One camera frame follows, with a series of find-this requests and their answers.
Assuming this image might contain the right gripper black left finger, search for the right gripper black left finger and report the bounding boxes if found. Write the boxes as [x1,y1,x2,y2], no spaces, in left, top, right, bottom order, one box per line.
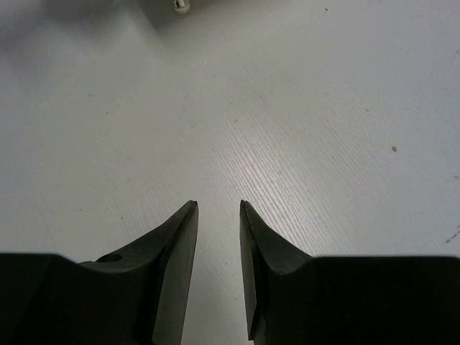
[82,201,198,344]

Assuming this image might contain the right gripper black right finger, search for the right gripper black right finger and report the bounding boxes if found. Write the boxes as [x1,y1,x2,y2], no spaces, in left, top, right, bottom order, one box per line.
[239,201,312,344]

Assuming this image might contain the cream round drawer organizer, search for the cream round drawer organizer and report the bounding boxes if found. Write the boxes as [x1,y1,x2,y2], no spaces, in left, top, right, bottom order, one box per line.
[172,0,190,15]

